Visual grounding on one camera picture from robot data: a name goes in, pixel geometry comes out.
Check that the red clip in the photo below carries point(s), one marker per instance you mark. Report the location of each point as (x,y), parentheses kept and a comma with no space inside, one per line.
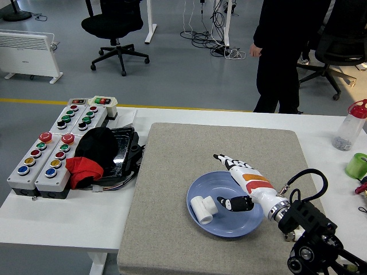
(360,189)

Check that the glossy black tray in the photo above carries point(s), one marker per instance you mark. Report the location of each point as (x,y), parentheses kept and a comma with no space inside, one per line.
(123,151)

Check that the person's right hand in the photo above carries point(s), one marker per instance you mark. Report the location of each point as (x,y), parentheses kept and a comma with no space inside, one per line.
(255,51)

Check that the black round stand base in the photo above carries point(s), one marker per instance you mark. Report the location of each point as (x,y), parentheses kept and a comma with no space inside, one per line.
(17,15)

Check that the green tape roll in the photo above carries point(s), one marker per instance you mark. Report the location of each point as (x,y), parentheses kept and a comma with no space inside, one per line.
(355,167)

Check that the blue plate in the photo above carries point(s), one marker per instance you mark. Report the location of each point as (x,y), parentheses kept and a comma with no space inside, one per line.
(226,226)

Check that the white table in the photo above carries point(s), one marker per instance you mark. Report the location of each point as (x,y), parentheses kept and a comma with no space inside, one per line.
(71,223)

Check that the five-button control box red mushroom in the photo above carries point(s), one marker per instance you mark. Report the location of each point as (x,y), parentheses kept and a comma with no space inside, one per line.
(25,174)
(54,179)

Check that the small grey switch box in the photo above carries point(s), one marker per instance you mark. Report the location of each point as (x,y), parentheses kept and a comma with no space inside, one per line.
(78,101)

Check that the plain white pipe tee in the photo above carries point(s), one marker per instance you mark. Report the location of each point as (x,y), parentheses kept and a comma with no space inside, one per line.
(200,210)

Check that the white desk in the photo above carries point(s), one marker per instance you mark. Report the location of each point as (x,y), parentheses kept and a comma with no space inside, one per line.
(150,28)

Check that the black office chair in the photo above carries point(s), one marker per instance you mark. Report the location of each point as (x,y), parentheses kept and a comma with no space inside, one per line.
(338,48)
(111,24)

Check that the red cloth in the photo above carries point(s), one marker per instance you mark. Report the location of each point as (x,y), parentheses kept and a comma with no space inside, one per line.
(83,170)

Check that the black cloth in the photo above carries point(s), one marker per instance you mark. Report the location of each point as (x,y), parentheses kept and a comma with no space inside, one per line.
(97,146)

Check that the white panel heater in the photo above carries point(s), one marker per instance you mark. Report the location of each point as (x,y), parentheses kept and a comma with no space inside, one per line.
(25,51)

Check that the black power strip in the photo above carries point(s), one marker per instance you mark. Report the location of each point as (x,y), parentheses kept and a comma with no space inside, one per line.
(220,51)

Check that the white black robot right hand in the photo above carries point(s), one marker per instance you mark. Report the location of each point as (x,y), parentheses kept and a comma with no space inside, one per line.
(255,180)

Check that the cream switch box green red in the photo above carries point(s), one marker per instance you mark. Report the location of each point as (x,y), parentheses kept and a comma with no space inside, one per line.
(102,103)

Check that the clear bottle red lid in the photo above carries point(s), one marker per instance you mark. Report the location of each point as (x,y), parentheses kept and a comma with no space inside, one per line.
(348,129)

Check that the person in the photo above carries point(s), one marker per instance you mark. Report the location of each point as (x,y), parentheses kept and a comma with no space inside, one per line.
(303,60)
(281,28)

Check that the white paper card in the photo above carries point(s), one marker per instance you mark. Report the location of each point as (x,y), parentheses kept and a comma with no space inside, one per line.
(127,117)

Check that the four-button control box black knob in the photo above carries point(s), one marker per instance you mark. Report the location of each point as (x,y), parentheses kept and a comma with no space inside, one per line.
(93,118)
(70,118)

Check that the grey-brown mat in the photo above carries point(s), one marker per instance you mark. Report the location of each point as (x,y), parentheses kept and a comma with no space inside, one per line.
(172,172)

